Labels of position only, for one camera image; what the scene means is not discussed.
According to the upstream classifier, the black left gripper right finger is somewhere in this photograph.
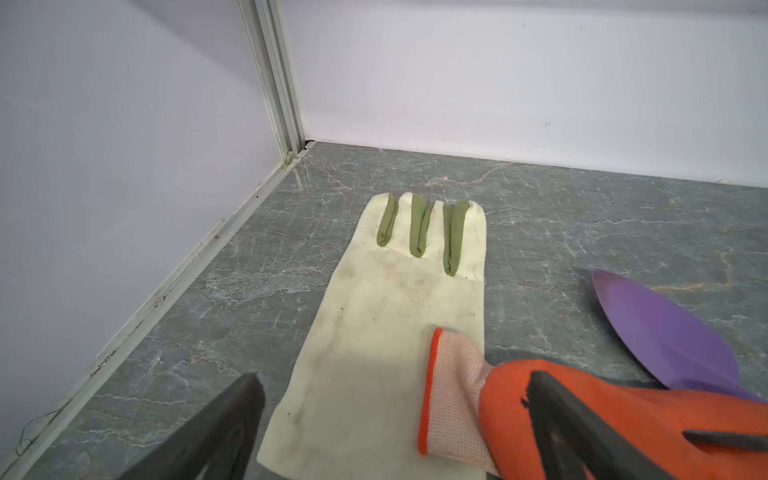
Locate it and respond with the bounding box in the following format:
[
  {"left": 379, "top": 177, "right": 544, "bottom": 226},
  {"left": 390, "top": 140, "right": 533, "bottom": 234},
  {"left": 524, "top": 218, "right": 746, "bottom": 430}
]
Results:
[{"left": 526, "top": 370, "right": 671, "bottom": 479}]

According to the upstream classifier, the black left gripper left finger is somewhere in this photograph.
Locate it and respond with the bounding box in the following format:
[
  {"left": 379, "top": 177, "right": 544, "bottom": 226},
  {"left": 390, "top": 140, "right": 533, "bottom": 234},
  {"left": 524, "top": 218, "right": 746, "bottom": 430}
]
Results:
[{"left": 120, "top": 373, "right": 266, "bottom": 479}]

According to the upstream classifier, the red rubber glove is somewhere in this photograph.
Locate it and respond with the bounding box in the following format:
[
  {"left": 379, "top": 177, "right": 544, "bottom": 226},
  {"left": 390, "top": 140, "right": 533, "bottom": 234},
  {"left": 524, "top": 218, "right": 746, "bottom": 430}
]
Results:
[{"left": 418, "top": 328, "right": 767, "bottom": 479}]

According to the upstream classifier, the purple garden trowel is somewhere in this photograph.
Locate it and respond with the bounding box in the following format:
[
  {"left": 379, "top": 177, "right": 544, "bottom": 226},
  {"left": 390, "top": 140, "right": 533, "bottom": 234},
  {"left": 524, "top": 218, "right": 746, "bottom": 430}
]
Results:
[{"left": 591, "top": 269, "right": 765, "bottom": 403}]

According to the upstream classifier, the cream and green work glove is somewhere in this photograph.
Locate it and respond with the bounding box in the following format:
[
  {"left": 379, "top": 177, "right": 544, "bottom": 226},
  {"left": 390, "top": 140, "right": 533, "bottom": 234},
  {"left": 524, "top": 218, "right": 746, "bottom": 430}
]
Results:
[{"left": 257, "top": 193, "right": 487, "bottom": 479}]

